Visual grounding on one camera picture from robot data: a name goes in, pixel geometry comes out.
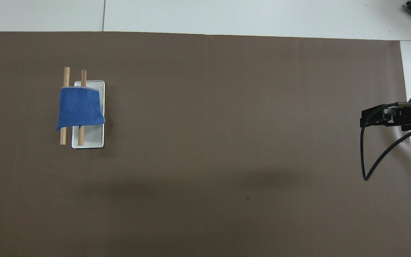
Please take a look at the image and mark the blue towel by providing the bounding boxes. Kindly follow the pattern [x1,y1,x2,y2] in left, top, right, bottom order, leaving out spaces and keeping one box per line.
[56,86,106,131]

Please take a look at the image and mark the white rack base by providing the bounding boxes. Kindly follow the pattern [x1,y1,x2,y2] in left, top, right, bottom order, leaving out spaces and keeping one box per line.
[71,80,105,149]

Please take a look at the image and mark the wooden rod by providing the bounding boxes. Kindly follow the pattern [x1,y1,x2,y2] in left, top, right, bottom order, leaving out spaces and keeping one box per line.
[78,70,87,146]
[60,67,71,145]

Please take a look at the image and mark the black cable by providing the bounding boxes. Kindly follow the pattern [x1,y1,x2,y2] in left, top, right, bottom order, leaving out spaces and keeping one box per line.
[360,102,411,182]

